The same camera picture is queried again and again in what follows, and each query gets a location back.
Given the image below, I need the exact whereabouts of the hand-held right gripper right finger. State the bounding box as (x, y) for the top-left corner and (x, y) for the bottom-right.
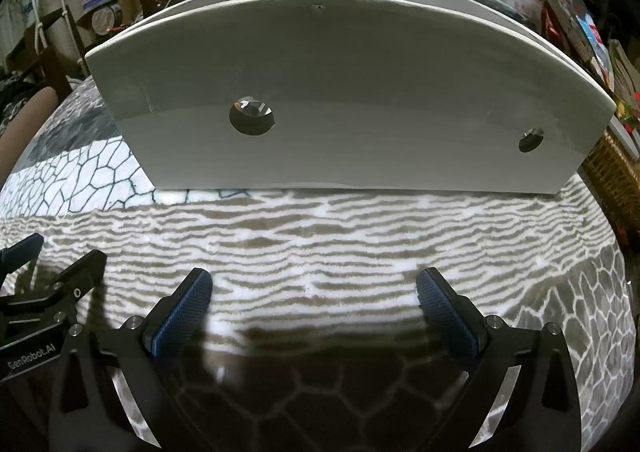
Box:
(416, 267), (584, 452)

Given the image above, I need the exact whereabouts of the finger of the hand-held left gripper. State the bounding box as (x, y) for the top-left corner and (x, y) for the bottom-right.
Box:
(30, 248), (109, 328)
(0, 232), (46, 278)

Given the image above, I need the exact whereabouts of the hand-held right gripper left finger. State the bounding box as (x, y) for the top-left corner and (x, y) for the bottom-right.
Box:
(50, 268), (214, 452)

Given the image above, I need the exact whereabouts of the white box container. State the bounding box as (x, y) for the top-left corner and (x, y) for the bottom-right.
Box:
(85, 0), (618, 196)

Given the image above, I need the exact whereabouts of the brown chair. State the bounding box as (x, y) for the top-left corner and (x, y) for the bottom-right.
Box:
(0, 85), (60, 183)

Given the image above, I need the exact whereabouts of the honeycomb patterned blanket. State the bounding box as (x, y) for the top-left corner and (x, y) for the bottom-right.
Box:
(0, 75), (632, 452)

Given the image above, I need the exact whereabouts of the wicker basket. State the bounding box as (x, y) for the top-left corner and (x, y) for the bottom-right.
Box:
(580, 125), (640, 245)

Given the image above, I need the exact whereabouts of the round clock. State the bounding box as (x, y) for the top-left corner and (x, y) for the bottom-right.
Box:
(90, 2), (123, 37)

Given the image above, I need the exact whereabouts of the pile of colourful packets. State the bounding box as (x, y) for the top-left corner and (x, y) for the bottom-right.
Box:
(470, 0), (640, 133)

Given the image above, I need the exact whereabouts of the white rope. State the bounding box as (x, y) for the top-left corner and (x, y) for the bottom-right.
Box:
(27, 0), (68, 68)

